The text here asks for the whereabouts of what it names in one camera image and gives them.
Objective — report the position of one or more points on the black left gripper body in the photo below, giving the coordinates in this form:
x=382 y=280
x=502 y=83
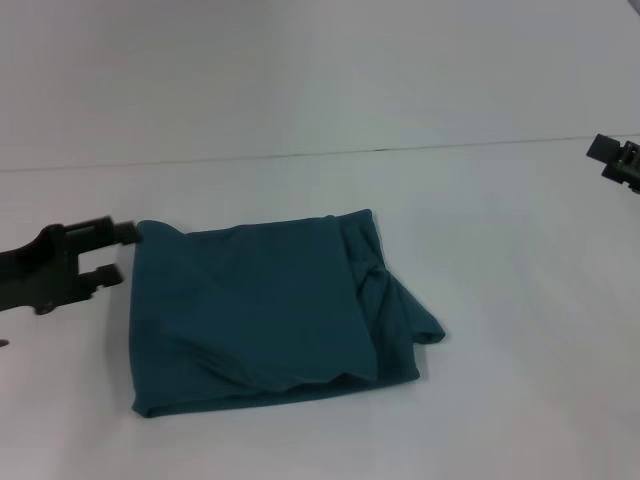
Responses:
x=35 y=275

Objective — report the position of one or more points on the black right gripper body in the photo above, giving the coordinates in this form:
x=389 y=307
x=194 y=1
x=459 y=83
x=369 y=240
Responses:
x=631 y=167

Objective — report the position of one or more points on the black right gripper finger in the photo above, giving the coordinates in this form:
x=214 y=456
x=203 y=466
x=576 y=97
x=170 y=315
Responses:
x=605 y=149
x=611 y=175

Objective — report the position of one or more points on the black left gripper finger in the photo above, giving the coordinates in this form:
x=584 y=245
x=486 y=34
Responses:
x=102 y=277
x=100 y=232

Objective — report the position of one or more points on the teal t-shirt with FREE print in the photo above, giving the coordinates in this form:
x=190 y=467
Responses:
x=260 y=310

